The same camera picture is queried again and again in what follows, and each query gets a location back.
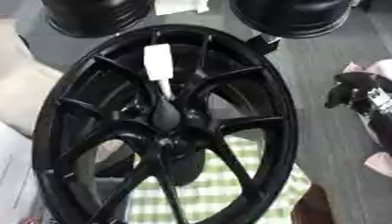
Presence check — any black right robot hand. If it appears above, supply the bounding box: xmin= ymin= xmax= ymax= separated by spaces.
xmin=323 ymin=71 xmax=392 ymax=154

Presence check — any black round wheel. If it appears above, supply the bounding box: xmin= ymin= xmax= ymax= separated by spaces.
xmin=38 ymin=0 xmax=155 ymax=39
xmin=227 ymin=0 xmax=359 ymax=39

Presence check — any black spoked wheel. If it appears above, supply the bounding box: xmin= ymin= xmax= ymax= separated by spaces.
xmin=31 ymin=24 xmax=300 ymax=224

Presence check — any white paper sheet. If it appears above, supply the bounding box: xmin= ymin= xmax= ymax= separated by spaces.
xmin=151 ymin=0 xmax=212 ymax=16

